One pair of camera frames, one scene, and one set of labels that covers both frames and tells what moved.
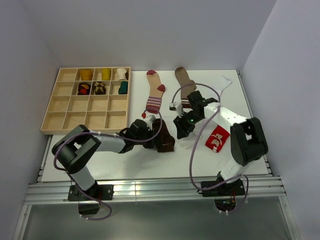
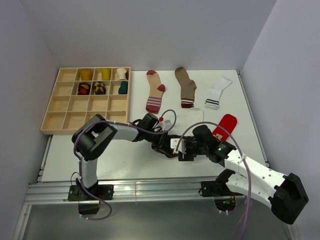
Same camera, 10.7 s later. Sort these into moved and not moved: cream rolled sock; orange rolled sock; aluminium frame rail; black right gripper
Moved: black right gripper
Not moved: aluminium frame rail; cream rolled sock; orange rolled sock
